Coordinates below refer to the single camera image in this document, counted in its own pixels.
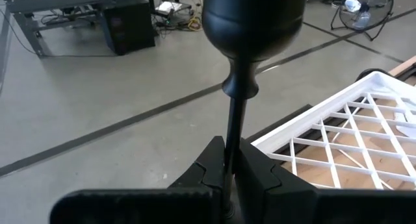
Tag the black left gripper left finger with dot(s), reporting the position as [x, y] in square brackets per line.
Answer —
[195, 201]

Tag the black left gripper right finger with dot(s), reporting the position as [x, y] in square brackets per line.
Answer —
[276, 201]

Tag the black computer tower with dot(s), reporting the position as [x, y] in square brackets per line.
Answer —
[130, 26]

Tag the white box on floor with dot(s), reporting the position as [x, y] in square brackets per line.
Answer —
[168, 7]

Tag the clear plastic bottle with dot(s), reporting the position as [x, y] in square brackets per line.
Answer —
[361, 19]

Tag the black floor fan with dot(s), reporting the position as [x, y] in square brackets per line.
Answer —
[377, 9]

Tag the grey metal workbench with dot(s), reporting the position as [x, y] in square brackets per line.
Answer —
[29, 4]

